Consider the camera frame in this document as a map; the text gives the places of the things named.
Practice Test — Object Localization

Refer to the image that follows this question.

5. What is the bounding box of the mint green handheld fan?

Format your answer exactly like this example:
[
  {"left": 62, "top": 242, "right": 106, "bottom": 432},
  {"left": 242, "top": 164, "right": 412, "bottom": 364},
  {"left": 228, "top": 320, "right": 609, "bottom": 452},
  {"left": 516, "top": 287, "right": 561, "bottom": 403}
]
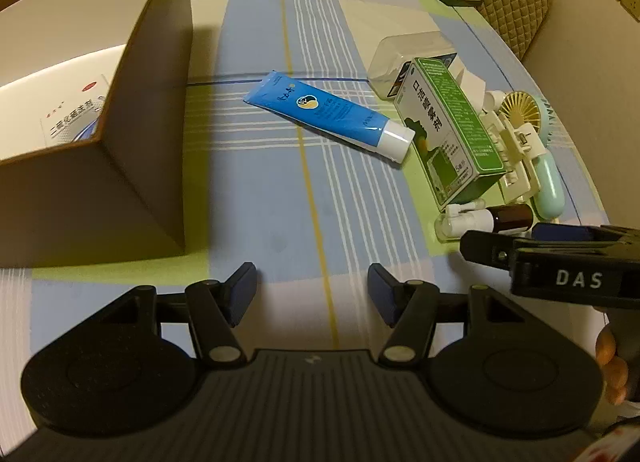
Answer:
[{"left": 500, "top": 90, "right": 567, "bottom": 219}]

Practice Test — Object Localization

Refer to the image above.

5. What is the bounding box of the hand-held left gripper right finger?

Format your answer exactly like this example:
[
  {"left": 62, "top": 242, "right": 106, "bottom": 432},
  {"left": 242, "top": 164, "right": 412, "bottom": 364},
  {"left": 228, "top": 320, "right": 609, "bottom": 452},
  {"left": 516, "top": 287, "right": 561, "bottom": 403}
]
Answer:
[{"left": 367, "top": 264, "right": 531, "bottom": 364}]

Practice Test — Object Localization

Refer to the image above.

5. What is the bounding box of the brown cardboard box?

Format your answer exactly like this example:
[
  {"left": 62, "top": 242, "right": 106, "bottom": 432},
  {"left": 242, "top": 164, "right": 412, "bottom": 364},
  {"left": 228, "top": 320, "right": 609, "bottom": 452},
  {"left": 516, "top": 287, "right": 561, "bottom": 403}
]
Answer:
[{"left": 0, "top": 0, "right": 194, "bottom": 269}]

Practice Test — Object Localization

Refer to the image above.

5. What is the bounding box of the person's right hand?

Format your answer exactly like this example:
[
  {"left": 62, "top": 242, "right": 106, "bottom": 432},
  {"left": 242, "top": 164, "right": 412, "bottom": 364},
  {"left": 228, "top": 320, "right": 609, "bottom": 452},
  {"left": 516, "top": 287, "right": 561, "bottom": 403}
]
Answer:
[{"left": 595, "top": 324, "right": 632, "bottom": 408}]

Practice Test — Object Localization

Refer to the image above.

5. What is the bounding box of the brown spray bottle white nozzle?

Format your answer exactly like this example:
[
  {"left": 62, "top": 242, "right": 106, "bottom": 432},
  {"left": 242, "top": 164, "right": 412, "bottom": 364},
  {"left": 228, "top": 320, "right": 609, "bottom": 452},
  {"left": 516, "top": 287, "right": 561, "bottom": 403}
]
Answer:
[{"left": 434, "top": 199, "right": 536, "bottom": 243}]

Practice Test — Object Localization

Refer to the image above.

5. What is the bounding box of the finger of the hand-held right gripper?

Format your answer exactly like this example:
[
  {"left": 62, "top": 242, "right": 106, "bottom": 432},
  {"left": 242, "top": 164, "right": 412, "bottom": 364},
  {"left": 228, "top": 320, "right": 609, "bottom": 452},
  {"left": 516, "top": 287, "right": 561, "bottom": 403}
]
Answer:
[
  {"left": 460, "top": 228, "right": 640, "bottom": 271},
  {"left": 532, "top": 223, "right": 592, "bottom": 241}
]

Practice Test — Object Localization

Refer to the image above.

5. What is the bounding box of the blue cream tube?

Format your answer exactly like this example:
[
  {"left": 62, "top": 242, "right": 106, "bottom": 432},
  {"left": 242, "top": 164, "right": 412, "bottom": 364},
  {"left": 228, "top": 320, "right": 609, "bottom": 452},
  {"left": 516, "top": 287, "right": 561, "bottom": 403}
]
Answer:
[{"left": 244, "top": 70, "right": 416, "bottom": 163}]

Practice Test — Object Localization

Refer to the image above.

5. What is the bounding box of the white medicine box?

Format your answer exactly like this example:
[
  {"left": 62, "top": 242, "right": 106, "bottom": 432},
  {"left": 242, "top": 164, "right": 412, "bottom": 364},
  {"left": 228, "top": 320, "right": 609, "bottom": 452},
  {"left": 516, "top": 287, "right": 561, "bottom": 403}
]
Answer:
[{"left": 39, "top": 74, "right": 112, "bottom": 149}]

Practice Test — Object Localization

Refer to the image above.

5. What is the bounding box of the green medicine box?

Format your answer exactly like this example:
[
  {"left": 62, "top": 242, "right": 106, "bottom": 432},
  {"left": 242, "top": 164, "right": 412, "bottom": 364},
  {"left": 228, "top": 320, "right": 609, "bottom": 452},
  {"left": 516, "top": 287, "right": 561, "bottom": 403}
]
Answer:
[{"left": 394, "top": 58, "right": 507, "bottom": 209}]

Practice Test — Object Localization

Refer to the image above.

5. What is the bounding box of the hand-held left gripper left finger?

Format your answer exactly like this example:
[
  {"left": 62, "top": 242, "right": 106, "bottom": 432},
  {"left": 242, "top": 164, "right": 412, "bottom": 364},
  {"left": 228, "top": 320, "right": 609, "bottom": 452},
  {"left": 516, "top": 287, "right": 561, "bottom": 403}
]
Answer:
[{"left": 107, "top": 263, "right": 257, "bottom": 363}]

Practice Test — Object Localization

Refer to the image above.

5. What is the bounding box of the clear plastic box blue label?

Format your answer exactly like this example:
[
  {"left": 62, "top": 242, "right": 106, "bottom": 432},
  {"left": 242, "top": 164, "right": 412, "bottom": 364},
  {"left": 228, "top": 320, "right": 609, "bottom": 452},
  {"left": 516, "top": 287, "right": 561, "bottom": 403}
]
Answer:
[{"left": 369, "top": 33, "right": 458, "bottom": 101}]

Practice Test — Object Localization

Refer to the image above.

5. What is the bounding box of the large white plastic clip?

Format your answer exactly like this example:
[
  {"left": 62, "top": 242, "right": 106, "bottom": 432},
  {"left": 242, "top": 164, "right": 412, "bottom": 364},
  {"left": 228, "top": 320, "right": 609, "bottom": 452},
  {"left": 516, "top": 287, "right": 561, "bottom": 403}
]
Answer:
[{"left": 479, "top": 110, "right": 546, "bottom": 203}]

